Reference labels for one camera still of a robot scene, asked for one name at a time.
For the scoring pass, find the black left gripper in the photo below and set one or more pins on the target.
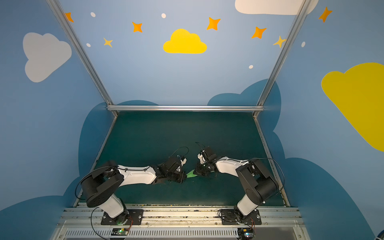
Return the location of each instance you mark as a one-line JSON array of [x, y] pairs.
[[177, 172]]

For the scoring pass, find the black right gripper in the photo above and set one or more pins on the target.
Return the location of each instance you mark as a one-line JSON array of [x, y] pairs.
[[202, 167]]

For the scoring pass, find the green square paper sheet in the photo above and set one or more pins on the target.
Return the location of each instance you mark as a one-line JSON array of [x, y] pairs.
[[191, 174]]

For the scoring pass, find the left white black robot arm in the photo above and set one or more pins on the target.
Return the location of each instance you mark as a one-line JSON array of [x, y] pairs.
[[100, 185]]

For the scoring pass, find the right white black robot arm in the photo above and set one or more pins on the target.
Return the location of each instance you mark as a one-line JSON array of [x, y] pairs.
[[258, 183]]

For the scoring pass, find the right green circuit board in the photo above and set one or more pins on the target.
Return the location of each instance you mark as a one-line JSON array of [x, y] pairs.
[[245, 234]]

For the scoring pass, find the green circuit board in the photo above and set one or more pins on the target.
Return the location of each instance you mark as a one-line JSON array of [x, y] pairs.
[[120, 231], [245, 234]]

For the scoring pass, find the left green circuit board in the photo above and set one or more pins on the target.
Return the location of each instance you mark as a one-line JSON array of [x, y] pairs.
[[120, 231]]

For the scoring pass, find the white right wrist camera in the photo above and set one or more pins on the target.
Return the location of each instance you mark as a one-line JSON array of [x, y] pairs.
[[201, 158]]

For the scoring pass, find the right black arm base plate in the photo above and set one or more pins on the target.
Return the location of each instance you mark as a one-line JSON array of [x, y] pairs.
[[235, 217]]

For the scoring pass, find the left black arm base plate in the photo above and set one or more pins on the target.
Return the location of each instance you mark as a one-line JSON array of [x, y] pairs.
[[126, 218]]

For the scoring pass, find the aluminium right floor rail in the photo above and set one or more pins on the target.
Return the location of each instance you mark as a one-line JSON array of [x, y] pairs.
[[273, 165]]

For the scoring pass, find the aluminium floor rail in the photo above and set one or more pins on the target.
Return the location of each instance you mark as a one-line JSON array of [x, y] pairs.
[[273, 165], [80, 193]]

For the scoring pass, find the aluminium left floor rail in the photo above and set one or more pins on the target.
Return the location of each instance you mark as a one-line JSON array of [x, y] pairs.
[[80, 193]]

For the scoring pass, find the aluminium back frame rail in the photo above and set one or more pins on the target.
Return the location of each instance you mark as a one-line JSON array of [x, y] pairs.
[[136, 108]]

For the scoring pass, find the aluminium right frame post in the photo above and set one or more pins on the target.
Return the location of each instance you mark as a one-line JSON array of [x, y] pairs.
[[304, 10]]

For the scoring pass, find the aluminium frame post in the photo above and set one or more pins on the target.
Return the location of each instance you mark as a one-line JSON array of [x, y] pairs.
[[304, 10], [59, 13]]

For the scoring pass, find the aluminium left frame post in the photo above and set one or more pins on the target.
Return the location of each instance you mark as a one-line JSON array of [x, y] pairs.
[[59, 13]]

